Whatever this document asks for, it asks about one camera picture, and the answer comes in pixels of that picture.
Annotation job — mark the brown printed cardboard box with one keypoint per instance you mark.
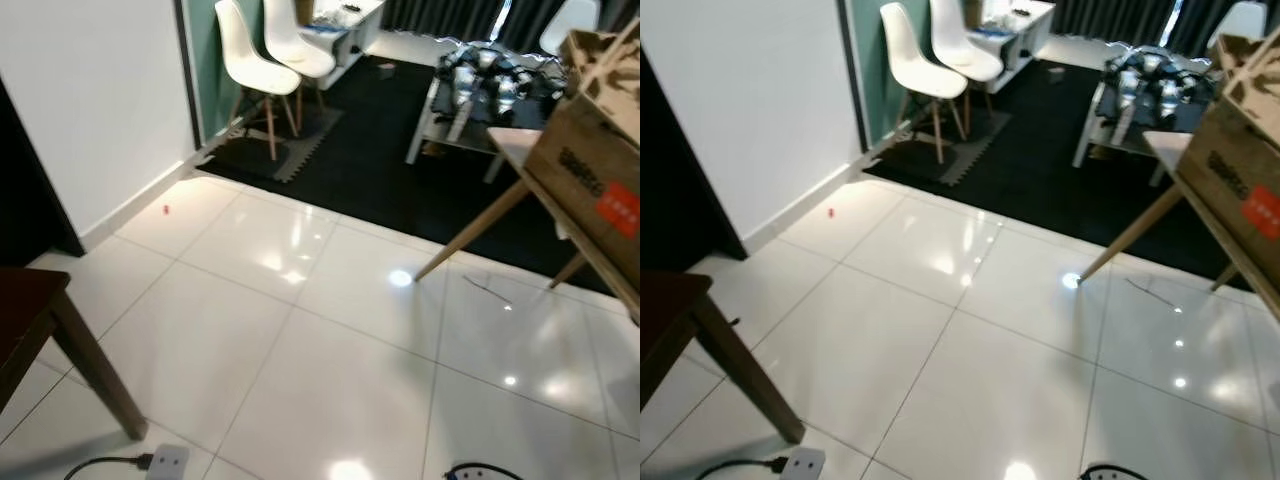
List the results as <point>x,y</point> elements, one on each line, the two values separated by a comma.
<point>1235,190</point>
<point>590,190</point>

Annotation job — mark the dark wooden table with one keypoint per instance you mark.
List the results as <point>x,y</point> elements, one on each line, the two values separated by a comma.
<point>670,305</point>
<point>30,300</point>

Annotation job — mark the light wooden table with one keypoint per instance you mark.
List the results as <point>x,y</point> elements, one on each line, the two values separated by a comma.
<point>515,145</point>
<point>1170,150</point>

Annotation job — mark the white chair with wooden legs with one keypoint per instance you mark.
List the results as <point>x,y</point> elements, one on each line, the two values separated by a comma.
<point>1240,22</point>
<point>250,65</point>
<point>570,25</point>
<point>962,50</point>
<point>915,70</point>
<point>295,50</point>

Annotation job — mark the white low table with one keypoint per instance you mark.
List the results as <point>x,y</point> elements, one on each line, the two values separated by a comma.
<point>1090,135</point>
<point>422,130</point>

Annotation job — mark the black foam floor mat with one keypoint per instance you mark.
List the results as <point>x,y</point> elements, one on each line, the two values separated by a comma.
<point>1050,190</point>
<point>380,190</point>

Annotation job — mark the dark curtain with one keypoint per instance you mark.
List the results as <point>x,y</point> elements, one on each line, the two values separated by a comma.
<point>440,15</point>
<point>1100,15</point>

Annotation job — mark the small multicoloured object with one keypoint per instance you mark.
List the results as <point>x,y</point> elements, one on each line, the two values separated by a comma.
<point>1055,74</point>
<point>385,68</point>

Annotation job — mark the grey foam mat piece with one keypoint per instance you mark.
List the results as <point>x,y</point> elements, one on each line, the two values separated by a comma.
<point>310,135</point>
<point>975,140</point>

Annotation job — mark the white low cabinet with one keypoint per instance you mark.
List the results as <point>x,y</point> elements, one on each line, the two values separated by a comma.
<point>1025,40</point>
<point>355,40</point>

